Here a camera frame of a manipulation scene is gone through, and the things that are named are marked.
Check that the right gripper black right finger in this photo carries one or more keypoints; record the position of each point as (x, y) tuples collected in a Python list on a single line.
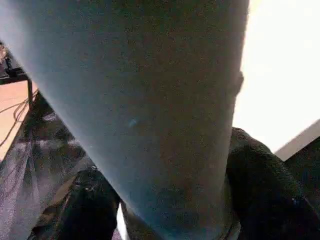
[(262, 195)]

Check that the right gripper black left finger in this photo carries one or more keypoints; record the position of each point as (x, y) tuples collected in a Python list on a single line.
[(92, 207)]

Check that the white plastic table leg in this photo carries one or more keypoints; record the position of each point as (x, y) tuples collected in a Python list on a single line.
[(140, 100)]

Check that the black plastic mat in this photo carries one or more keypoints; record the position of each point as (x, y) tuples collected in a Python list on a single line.
[(37, 175)]

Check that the black metal desk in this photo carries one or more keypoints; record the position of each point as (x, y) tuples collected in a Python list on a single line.
[(15, 75)]

